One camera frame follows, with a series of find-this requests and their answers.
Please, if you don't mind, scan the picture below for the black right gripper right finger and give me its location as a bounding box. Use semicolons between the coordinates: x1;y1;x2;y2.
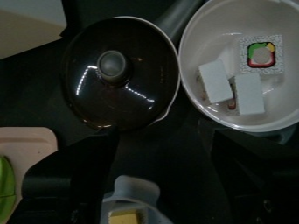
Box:
197;115;299;224

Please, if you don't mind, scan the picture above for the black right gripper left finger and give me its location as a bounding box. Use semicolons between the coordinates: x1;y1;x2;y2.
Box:
7;127;120;224

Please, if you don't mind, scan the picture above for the white rectangular sushi piece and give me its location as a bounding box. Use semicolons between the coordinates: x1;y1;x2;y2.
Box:
233;72;267;116
198;59;235;105

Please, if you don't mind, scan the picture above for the speckled sushi roll piece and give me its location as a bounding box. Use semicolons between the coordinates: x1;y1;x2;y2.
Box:
238;34;286;75

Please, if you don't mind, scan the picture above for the pale pink cutting board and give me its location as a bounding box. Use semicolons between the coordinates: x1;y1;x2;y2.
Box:
0;126;60;217

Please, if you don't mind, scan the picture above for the green toy vegetable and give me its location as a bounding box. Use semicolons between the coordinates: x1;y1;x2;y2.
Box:
0;155;18;224

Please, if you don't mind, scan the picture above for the grey plastic container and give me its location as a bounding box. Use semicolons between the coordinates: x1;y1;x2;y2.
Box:
99;174;175;224

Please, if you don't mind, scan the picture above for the yellow toy food block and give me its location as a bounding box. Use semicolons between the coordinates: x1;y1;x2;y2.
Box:
107;207;144;224

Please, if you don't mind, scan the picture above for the dark brown pot lid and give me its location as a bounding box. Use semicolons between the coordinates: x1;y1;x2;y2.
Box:
60;15;183;133

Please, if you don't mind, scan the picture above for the white round bowl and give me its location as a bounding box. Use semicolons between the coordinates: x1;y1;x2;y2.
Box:
178;0;299;133

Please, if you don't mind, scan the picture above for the beige box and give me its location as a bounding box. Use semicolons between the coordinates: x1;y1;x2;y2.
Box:
0;0;68;60

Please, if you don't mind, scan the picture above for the dark grey pan handle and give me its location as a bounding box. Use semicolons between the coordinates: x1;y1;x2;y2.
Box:
154;0;206;45

